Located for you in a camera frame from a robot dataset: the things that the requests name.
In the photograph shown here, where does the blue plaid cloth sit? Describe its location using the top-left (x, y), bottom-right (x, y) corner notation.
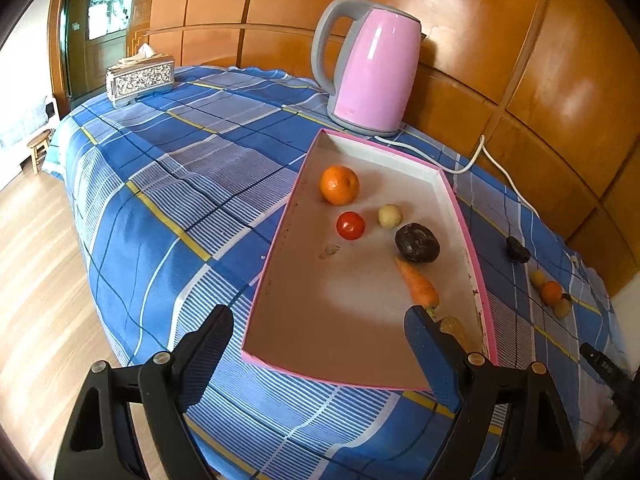
top-left (42, 65), bottom-right (618, 480)

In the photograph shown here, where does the pink electric kettle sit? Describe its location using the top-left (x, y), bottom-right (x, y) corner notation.
top-left (311, 0), bottom-right (422, 138)

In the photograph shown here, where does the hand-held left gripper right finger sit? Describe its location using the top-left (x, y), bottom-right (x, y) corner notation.
top-left (403, 305), bottom-right (583, 480)

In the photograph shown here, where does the red tomato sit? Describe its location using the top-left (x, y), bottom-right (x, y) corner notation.
top-left (335, 211), bottom-right (365, 241)

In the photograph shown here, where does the large orange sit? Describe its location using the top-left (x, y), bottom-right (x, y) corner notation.
top-left (320, 165), bottom-right (360, 206)

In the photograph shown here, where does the white furniture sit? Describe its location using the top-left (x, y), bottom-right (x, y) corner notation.
top-left (0, 92), bottom-right (56, 193)

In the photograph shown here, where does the dark wooden glass door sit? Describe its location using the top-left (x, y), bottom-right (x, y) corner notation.
top-left (57, 0), bottom-right (161, 103)

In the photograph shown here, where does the pink shallow tray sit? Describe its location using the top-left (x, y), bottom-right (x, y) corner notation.
top-left (241, 128), bottom-right (499, 392)

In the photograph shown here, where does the orange carrot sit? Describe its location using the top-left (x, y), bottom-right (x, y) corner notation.
top-left (394, 257), bottom-right (441, 311)

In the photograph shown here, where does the white power cable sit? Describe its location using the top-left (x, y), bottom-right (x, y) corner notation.
top-left (372, 134), bottom-right (541, 218)

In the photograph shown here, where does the ornate silver tissue box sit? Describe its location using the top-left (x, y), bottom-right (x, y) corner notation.
top-left (105, 54), bottom-right (175, 109)

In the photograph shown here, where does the dark lumpy fruit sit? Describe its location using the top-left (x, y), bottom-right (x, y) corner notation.
top-left (506, 236), bottom-right (531, 264)

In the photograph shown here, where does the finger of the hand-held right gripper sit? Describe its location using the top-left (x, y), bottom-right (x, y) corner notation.
top-left (580, 342), bottom-right (633, 401)

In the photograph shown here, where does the small wooden stool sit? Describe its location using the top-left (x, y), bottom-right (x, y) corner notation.
top-left (27, 129), bottom-right (53, 175)

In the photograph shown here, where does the tan ginger piece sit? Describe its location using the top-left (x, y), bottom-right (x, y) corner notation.
top-left (439, 316), bottom-right (468, 348)

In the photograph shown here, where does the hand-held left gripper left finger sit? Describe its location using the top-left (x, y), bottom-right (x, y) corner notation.
top-left (52, 304), bottom-right (235, 480)

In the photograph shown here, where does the dark round fruit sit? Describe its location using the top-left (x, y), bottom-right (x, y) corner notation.
top-left (394, 222), bottom-right (441, 264)

